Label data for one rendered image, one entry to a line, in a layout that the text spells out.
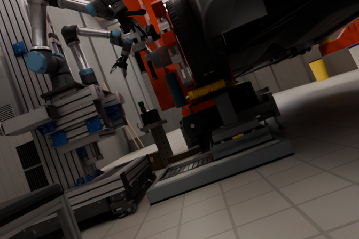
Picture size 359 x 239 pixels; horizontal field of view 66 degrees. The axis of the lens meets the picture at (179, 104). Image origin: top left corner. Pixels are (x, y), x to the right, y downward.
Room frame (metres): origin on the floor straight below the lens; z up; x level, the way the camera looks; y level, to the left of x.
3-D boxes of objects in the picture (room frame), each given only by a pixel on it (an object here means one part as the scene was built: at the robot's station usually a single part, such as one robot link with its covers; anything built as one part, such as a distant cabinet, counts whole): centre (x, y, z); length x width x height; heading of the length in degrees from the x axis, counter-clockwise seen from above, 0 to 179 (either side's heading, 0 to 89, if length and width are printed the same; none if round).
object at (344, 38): (4.11, -2.53, 0.69); 0.52 x 0.17 x 0.35; 84
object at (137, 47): (1.78, 0.11, 0.93); 0.09 x 0.05 x 0.05; 84
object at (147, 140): (10.51, 1.79, 0.46); 0.91 x 0.73 x 0.92; 87
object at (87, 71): (2.21, 0.61, 0.98); 0.13 x 0.12 x 0.14; 14
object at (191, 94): (1.79, -0.20, 0.51); 0.29 x 0.06 x 0.06; 84
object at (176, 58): (1.92, -0.11, 0.85); 0.54 x 0.07 x 0.54; 174
